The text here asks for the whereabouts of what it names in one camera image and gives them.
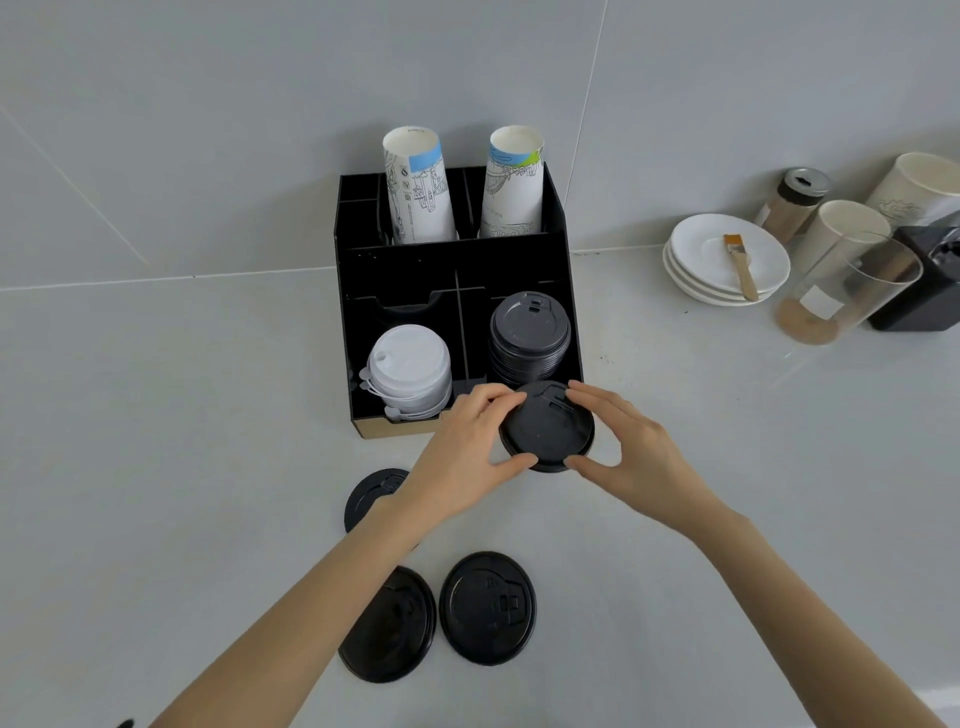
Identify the person's right hand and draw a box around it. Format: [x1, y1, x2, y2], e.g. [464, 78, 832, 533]
[562, 380, 725, 535]

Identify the person's left hand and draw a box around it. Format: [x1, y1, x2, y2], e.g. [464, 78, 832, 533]
[397, 384, 540, 530]

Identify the black plastic coffee lid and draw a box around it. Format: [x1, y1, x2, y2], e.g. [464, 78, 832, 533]
[337, 566, 438, 684]
[344, 468, 412, 535]
[498, 381, 596, 474]
[438, 552, 538, 667]

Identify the person's right forearm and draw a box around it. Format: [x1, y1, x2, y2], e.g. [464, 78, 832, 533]
[672, 510, 950, 728]

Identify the person's left forearm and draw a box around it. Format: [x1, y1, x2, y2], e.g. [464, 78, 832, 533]
[150, 489, 451, 728]

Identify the stack of black cup lids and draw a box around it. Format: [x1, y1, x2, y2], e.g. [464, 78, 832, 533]
[488, 291, 573, 391]

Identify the stack of white cup lids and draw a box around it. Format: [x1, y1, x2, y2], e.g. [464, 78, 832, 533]
[358, 324, 453, 423]

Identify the white saucer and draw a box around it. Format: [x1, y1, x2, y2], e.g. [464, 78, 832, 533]
[669, 213, 792, 296]
[664, 240, 786, 302]
[664, 256, 778, 307]

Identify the black compartment organizer box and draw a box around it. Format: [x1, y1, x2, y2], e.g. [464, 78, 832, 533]
[334, 161, 585, 442]

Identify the paper cup stack green band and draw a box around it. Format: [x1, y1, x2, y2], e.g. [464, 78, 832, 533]
[478, 125, 546, 240]

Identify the paper cup stack blue band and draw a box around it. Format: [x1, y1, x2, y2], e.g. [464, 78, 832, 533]
[382, 123, 458, 245]

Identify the clear glass with brown powder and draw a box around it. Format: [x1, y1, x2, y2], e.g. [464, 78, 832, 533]
[775, 231, 924, 346]

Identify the plain cream paper cup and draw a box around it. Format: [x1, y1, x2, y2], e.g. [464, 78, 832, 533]
[791, 199, 892, 279]

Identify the black box container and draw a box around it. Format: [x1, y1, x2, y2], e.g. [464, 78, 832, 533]
[868, 225, 960, 333]

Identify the large white printed paper cup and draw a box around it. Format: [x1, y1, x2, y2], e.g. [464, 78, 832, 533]
[864, 152, 960, 230]

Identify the wooden handle brush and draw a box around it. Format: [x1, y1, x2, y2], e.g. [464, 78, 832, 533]
[723, 234, 761, 303]

